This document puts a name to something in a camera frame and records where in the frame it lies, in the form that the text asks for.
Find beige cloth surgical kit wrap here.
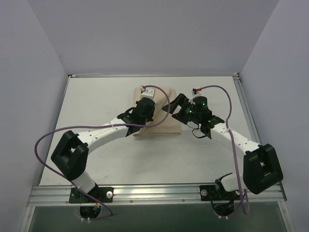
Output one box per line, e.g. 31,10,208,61
133,86,182,137

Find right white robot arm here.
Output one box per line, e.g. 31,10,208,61
162,94,283,200

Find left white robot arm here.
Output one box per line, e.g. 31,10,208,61
51,98,155,203

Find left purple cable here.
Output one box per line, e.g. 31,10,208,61
35,84,170,220

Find purple cable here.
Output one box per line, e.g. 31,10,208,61
192,85,252,215
35,84,170,220

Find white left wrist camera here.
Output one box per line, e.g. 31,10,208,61
140,87,155,100

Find back aluminium rail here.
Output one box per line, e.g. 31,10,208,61
69,73,240,79

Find aluminium rail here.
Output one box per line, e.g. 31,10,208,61
69,73,240,79
26,182,288,206
233,73,287,201

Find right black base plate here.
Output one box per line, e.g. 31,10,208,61
199,184,240,202

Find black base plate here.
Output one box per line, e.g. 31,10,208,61
199,184,240,202
69,186,114,203

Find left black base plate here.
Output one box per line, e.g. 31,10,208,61
69,186,114,203

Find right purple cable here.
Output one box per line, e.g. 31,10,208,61
192,85,252,215

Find right side aluminium rail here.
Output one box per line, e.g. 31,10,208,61
233,73,287,201

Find front aluminium rail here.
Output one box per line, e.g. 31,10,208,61
26,182,288,206

